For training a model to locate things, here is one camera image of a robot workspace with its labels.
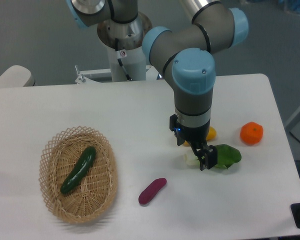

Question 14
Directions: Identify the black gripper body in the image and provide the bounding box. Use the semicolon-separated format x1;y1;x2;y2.
169;114;210;148

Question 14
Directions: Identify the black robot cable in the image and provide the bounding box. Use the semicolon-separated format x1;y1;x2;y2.
114;37;133;82

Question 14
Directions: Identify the white metal base frame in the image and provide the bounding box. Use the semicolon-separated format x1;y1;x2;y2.
74;65;164;85

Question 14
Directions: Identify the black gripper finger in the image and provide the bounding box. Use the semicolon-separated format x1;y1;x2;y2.
199;145;218;171
190;143;203;160

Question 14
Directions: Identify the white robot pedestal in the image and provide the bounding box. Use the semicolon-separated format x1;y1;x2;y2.
97;12;153;82

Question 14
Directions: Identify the purple sweet potato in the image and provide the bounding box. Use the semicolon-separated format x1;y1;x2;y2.
138;178;167;205

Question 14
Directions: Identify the white chair armrest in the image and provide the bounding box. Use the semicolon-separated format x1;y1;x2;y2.
0;65;36;89

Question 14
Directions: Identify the yellow orange mango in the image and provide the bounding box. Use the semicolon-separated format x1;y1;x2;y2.
183;126;218;147

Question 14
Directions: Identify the green leafy bok choy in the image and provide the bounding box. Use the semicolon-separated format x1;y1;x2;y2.
184;144;242;169

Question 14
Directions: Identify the woven wicker basket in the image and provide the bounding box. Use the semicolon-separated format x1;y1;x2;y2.
39;126;118;224

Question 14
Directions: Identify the green cucumber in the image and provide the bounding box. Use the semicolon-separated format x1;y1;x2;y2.
60;146;97;195

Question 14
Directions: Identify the orange tangerine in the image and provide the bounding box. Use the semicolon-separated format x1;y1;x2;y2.
240;121;264;145

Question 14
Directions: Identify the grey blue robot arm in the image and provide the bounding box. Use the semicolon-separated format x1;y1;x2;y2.
67;0;249;169

